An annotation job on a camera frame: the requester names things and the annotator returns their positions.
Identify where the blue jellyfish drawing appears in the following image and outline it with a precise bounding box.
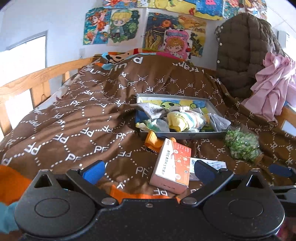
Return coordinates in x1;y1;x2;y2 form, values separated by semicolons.
196;0;223;21

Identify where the orange sock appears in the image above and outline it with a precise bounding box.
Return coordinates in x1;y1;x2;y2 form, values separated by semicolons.
144;131;178;153

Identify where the grey white cloth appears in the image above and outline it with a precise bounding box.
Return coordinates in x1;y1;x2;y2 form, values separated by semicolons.
208;113;231;132

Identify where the metal tray with frog drawing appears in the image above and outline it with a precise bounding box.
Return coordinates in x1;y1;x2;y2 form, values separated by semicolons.
132;93;231;140

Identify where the pink anime girl drawing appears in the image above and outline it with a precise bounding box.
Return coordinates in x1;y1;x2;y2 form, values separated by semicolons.
164;29;192;60

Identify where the dark orange fish drawing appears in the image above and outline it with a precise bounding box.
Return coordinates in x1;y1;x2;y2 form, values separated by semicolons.
142;12;179;51

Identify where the yellow striped baby cloth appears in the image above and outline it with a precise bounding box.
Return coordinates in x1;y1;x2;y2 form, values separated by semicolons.
166;110;206;132

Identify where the blond boy green drawing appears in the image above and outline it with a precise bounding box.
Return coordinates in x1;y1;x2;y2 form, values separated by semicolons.
107;9;145;47

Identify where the blue yellow island drawing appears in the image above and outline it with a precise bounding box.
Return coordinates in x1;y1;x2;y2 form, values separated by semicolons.
151;0;196;15

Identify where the anime print white sock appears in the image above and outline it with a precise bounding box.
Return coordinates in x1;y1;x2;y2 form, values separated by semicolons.
130;102;168;120

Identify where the brown PF patterned blanket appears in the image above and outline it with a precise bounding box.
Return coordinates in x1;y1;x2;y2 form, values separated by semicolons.
1;53;295;205

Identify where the olive quilted down jacket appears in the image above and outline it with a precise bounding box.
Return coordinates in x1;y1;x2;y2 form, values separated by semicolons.
214;13;285;99

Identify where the jar of green paper stars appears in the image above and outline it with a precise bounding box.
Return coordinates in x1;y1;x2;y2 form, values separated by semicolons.
224;128;262;163

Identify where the pink crumpled cloth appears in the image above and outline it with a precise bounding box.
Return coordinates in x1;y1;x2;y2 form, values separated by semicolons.
241;52;295;121

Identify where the wooden shelf right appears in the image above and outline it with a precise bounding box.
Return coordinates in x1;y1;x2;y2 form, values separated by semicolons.
275;104;296;137

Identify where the orange haired girl drawing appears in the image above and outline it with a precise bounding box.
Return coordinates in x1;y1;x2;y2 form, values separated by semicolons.
83;7;111;45

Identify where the orange white paper box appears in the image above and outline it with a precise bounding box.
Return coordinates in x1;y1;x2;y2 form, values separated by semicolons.
149;138;200;194

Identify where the wooden bed rail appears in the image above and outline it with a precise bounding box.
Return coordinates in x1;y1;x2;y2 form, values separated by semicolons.
1;57;93;135

